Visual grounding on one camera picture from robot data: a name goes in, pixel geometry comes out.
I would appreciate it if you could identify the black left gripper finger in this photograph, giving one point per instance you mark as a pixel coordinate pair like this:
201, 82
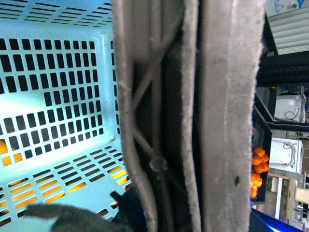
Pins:
72, 218

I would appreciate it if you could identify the mint green plastic basket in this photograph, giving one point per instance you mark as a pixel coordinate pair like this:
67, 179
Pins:
59, 125

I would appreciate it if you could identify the brown basket handle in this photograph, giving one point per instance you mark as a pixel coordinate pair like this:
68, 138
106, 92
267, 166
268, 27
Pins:
186, 73

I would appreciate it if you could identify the orange tangerine pile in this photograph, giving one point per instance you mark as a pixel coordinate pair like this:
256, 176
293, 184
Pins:
259, 166

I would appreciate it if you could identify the white washing machine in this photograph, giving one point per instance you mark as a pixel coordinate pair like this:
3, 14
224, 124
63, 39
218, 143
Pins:
286, 155

